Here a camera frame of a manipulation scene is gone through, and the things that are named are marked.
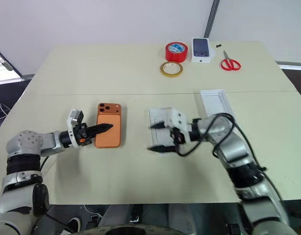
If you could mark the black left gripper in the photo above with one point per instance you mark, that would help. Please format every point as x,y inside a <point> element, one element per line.
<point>82,134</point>

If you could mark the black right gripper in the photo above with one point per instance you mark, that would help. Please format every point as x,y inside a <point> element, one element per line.
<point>178,138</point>

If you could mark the orange smartphone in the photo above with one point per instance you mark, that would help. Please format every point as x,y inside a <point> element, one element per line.
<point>108,115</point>

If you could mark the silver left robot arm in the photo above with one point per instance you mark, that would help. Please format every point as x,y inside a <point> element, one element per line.
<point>28,144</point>

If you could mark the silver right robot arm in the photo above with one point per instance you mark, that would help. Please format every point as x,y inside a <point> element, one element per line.
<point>233,144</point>

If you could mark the white phone box base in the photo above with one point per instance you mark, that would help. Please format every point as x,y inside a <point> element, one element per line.
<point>158,135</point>

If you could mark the white phone box lid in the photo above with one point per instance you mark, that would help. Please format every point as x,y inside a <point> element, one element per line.
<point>215,101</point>

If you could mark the phone box with purple print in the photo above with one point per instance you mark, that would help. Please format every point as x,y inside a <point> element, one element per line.
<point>201,50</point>

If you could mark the yellow tape roll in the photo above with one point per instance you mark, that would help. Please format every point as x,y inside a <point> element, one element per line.
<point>171,69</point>

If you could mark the red tape roll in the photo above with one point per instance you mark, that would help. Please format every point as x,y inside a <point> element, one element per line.
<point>176,51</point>

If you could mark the black shoe with white sole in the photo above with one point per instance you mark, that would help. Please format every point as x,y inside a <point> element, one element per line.
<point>74,224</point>

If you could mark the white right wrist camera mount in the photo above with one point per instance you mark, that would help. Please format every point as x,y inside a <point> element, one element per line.
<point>177,118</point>

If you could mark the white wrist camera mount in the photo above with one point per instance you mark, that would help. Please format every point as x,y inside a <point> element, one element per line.
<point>74,118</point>
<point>177,118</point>

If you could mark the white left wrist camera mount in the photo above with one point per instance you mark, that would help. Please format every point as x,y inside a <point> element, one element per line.
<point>74,118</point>

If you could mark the dark window frame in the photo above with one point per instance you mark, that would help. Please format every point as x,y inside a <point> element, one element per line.
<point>6,64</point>

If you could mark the dark wall strip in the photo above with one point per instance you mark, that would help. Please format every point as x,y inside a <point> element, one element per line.
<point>211,18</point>

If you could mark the grey window rail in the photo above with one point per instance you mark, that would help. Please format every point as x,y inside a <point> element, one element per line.
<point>292,66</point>

